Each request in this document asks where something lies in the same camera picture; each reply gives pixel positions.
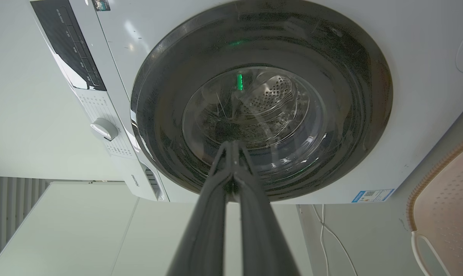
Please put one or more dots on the white washing machine dial knob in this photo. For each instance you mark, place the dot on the white washing machine dial knob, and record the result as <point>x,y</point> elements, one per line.
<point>104,128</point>

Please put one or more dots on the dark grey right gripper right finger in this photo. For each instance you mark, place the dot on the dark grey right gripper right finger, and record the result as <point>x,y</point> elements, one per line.
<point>260,234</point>

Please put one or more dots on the beige perforated laundry basket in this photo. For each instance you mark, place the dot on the beige perforated laundry basket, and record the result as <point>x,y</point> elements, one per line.
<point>450,214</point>

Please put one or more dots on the white front-load washing machine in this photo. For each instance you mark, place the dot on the white front-load washing machine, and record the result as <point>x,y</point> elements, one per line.
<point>415,126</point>

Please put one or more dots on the blue energy label sticker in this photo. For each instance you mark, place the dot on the blue energy label sticker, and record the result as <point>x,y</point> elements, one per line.
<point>372,195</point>

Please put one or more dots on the dark round washing machine door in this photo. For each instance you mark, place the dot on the dark round washing machine door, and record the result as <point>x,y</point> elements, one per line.
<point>277,76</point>

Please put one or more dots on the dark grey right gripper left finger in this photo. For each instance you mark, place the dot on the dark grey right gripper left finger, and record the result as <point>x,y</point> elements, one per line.
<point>204,230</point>

